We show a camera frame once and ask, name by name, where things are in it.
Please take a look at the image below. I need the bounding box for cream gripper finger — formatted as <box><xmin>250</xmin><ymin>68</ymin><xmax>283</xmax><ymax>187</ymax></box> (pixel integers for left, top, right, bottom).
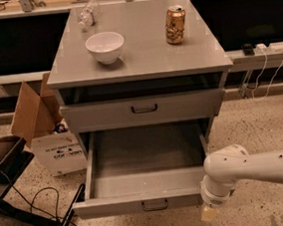
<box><xmin>200</xmin><ymin>204</ymin><xmax>219</xmax><ymax>222</ymax></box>

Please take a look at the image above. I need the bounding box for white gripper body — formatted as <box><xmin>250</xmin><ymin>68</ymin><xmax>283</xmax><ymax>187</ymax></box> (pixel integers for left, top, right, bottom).
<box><xmin>200</xmin><ymin>174</ymin><xmax>234</xmax><ymax>208</ymax></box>

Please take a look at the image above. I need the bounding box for grey drawer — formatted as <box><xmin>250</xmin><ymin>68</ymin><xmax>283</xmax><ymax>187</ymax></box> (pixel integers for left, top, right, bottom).
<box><xmin>74</xmin><ymin>121</ymin><xmax>207</xmax><ymax>219</ymax></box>
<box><xmin>60</xmin><ymin>89</ymin><xmax>224</xmax><ymax>133</ymax></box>

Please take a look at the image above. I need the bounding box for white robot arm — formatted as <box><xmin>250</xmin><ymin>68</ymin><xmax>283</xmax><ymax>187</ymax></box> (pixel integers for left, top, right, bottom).
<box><xmin>200</xmin><ymin>144</ymin><xmax>283</xmax><ymax>222</ymax></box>

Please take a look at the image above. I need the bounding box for grey top drawer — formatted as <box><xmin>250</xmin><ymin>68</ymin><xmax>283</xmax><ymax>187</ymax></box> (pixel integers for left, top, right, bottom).
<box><xmin>60</xmin><ymin>89</ymin><xmax>224</xmax><ymax>133</ymax></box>

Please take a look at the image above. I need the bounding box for grey drawer cabinet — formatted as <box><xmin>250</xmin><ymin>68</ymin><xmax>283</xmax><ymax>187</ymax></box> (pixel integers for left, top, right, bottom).
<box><xmin>39</xmin><ymin>0</ymin><xmax>243</xmax><ymax>181</ymax></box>

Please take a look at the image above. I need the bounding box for white printed box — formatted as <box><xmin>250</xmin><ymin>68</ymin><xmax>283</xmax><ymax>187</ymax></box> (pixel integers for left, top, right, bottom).
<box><xmin>31</xmin><ymin>132</ymin><xmax>88</xmax><ymax>176</ymax></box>

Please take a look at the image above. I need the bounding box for black small device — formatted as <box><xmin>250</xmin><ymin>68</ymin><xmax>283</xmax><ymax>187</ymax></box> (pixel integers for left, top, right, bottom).
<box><xmin>241</xmin><ymin>44</ymin><xmax>255</xmax><ymax>56</ymax></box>

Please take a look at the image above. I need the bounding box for white power strip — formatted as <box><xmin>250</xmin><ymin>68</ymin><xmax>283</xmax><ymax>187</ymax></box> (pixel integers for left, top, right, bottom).
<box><xmin>255</xmin><ymin>42</ymin><xmax>283</xmax><ymax>52</ymax></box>

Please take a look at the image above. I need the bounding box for gold soda can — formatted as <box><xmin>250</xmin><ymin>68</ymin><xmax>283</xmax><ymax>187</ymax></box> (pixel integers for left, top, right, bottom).
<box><xmin>165</xmin><ymin>5</ymin><xmax>186</xmax><ymax>45</ymax></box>

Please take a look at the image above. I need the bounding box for white bowl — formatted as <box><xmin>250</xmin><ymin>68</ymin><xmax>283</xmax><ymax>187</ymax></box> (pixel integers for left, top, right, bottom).
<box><xmin>85</xmin><ymin>31</ymin><xmax>125</xmax><ymax>65</ymax></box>

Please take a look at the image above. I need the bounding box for brown cardboard box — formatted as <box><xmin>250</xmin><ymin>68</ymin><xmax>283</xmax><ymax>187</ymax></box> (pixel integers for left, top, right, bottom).
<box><xmin>11</xmin><ymin>73</ymin><xmax>62</xmax><ymax>147</ymax></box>

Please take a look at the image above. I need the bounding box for clear plastic bottle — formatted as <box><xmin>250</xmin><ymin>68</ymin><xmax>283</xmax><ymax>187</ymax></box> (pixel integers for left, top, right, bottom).
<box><xmin>77</xmin><ymin>0</ymin><xmax>100</xmax><ymax>32</ymax></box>

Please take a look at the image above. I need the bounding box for white cable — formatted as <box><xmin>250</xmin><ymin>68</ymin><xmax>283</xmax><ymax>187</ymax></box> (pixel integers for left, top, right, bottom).
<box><xmin>248</xmin><ymin>49</ymin><xmax>283</xmax><ymax>103</ymax></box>

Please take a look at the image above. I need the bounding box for black floor cable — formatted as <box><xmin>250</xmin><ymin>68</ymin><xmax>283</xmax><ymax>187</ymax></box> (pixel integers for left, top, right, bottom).
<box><xmin>0</xmin><ymin>161</ymin><xmax>97</xmax><ymax>226</ymax></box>

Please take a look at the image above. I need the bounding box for black stand frame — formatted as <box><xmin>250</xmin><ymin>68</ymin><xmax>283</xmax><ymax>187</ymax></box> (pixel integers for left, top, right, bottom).
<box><xmin>0</xmin><ymin>136</ymin><xmax>86</xmax><ymax>226</ymax></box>

